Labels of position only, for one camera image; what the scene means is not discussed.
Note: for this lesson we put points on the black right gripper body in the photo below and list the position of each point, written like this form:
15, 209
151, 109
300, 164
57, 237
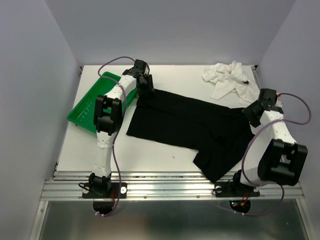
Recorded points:
249, 111

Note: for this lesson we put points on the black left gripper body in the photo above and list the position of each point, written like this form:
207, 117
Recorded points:
147, 86

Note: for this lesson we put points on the black t shirt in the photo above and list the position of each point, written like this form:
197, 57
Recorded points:
220, 134

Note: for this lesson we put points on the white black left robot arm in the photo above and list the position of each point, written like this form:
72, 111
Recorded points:
109, 110

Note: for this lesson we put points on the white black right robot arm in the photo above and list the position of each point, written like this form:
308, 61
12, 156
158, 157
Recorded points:
280, 158

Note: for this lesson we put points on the white t shirt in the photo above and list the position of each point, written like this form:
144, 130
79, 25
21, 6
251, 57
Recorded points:
231, 78

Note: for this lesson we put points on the green plastic tray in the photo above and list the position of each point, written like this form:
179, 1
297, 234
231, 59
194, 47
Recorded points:
82, 110

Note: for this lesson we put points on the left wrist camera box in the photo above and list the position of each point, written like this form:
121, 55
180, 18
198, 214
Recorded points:
141, 65

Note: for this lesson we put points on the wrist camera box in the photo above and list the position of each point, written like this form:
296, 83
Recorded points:
268, 98
141, 65

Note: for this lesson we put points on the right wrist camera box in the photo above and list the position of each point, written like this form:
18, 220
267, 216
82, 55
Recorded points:
268, 98

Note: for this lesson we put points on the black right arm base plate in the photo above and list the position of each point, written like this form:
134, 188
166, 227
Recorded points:
229, 189

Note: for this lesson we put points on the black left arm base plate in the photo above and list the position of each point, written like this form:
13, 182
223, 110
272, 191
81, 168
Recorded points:
115, 190

